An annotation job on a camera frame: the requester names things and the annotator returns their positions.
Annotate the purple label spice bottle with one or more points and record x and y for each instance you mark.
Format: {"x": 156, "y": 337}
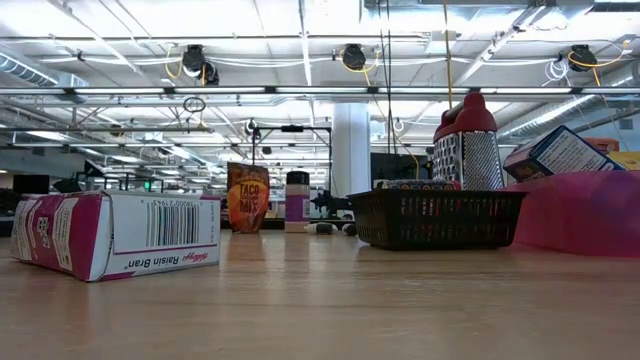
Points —
{"x": 297, "y": 200}

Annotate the orange taco seasoning packet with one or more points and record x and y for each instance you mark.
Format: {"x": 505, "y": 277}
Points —
{"x": 248, "y": 197}

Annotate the blue cereal box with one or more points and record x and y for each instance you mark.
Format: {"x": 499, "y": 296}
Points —
{"x": 560, "y": 152}

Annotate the orange cereal box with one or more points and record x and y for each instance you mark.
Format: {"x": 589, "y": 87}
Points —
{"x": 602, "y": 145}

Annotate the yellow cereal box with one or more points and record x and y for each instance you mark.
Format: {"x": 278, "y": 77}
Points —
{"x": 627, "y": 160}

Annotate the small black background machine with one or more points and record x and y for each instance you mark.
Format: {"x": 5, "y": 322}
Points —
{"x": 332, "y": 202}

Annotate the white building column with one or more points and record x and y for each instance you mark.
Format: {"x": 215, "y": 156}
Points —
{"x": 350, "y": 150}

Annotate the black background monitor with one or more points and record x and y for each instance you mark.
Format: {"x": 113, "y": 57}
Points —
{"x": 31, "y": 184}
{"x": 397, "y": 167}

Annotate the black plastic basket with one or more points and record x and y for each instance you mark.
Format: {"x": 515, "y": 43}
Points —
{"x": 435, "y": 220}

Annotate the purple raisin bran box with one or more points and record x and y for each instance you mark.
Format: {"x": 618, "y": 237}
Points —
{"x": 125, "y": 235}

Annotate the grey ceiling beam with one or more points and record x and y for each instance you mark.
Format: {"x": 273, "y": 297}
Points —
{"x": 100, "y": 129}

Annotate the pink plastic tray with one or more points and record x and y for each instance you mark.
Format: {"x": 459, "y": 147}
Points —
{"x": 580, "y": 215}

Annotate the black background frame stand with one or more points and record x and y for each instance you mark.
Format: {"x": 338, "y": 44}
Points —
{"x": 292, "y": 128}

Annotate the long ceiling light rail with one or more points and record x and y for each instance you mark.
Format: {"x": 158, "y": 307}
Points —
{"x": 320, "y": 90}

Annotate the silver ventilation duct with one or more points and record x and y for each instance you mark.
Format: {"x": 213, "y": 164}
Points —
{"x": 575, "y": 107}
{"x": 30, "y": 70}

